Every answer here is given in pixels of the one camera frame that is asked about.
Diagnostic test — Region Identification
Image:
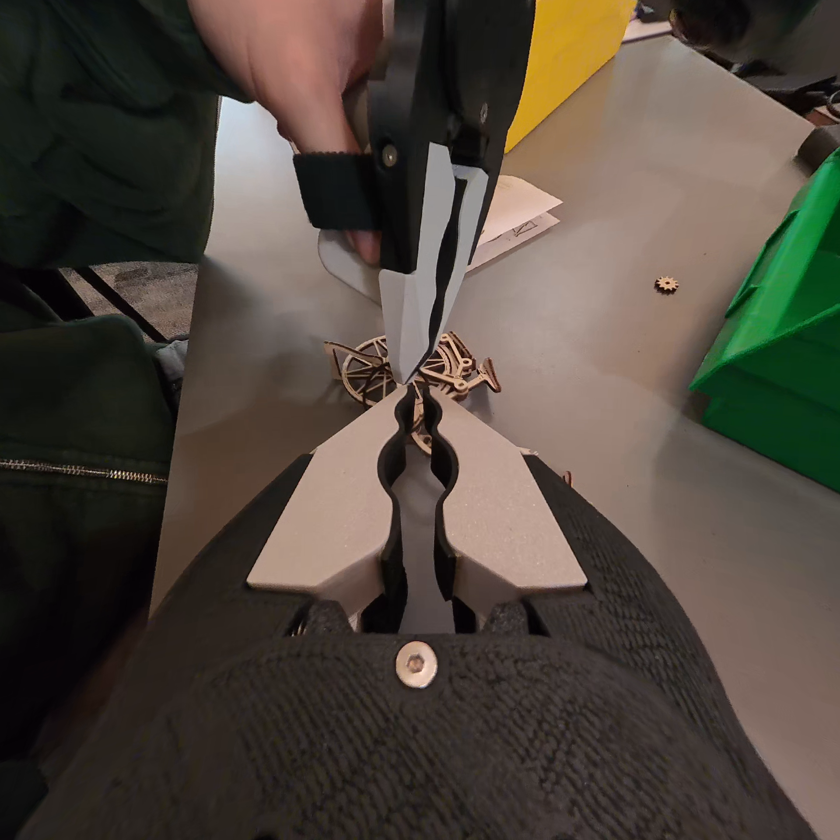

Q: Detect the grey desk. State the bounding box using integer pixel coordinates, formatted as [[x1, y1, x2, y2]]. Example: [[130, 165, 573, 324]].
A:
[[150, 34, 840, 756]]

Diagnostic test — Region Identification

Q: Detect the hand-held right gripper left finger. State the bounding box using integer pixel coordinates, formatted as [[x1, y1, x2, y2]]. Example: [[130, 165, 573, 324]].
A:
[[246, 386, 421, 632]]

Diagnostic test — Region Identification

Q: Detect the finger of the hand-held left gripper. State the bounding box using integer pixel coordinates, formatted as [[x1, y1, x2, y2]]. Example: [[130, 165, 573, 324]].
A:
[[378, 140, 468, 387], [408, 164, 505, 387]]

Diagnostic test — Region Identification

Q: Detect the wooden bicycle model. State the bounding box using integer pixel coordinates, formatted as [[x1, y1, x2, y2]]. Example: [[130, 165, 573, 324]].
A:
[[324, 331, 504, 455]]

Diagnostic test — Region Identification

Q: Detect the green jacket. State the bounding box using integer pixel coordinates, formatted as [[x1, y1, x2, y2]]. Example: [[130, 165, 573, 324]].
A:
[[0, 262, 191, 840]]

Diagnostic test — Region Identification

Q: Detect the instruction booklet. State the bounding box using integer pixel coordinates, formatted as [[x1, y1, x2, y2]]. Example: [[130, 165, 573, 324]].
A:
[[469, 173, 564, 270]]

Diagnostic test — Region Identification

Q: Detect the black office chair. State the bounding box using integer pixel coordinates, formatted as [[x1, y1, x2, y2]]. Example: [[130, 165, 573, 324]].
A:
[[668, 0, 840, 74]]

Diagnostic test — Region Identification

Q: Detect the person's left hand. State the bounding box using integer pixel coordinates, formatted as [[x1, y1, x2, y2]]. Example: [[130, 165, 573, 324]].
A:
[[187, 0, 395, 265]]

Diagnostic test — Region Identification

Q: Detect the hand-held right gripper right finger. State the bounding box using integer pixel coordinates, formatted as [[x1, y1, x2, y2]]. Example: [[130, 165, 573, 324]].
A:
[[420, 386, 588, 632]]

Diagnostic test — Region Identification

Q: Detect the yellow box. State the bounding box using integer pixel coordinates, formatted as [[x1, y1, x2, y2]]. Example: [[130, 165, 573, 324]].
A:
[[501, 0, 638, 156]]

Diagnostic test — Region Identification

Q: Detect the green plastic bin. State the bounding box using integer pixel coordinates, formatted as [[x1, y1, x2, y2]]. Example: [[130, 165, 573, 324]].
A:
[[688, 147, 840, 494]]

